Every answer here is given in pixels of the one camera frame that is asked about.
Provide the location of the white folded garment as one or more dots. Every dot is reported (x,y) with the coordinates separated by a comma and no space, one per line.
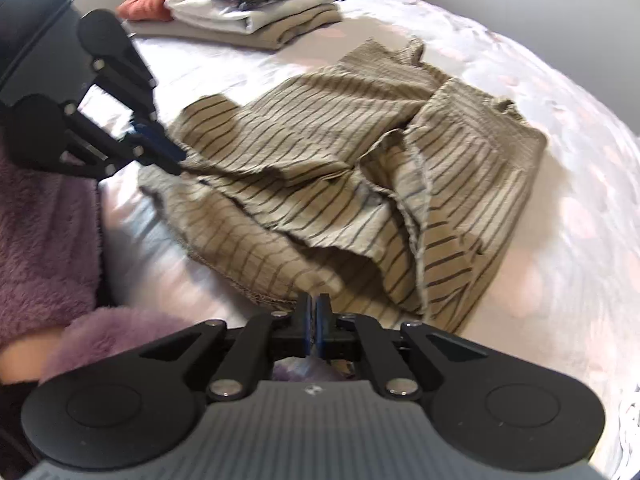
(250,16)

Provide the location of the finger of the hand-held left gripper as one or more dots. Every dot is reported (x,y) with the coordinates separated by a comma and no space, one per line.
(125,80)
(155,140)

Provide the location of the bed with pink dotted sheet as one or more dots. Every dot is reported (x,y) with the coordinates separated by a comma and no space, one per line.
(550,160)

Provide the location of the person's left forearm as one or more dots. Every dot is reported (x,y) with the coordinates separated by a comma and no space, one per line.
(45,240)

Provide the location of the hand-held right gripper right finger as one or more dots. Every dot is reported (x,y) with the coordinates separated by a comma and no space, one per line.
(322,327)

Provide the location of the purple fleece garment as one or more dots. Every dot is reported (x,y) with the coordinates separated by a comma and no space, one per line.
(115,332)

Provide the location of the beige folded garment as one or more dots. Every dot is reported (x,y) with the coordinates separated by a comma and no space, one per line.
(300,27)

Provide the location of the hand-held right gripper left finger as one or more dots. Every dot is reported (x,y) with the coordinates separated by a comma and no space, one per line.
(303,327)

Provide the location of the beige striped pants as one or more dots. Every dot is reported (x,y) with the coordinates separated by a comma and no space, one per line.
(325,160)

